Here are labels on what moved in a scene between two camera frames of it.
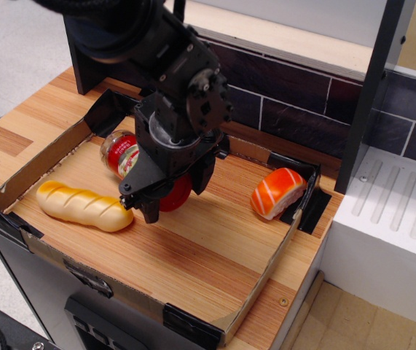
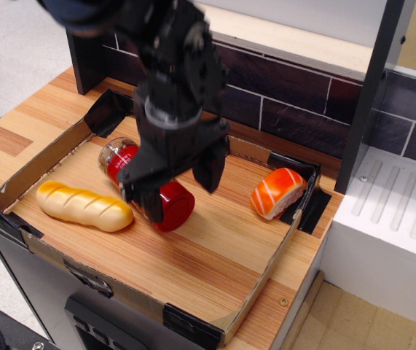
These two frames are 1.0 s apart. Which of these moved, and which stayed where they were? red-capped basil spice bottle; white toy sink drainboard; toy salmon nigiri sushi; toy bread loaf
Moved: red-capped basil spice bottle
Stayed: toy salmon nigiri sushi; white toy sink drainboard; toy bread loaf
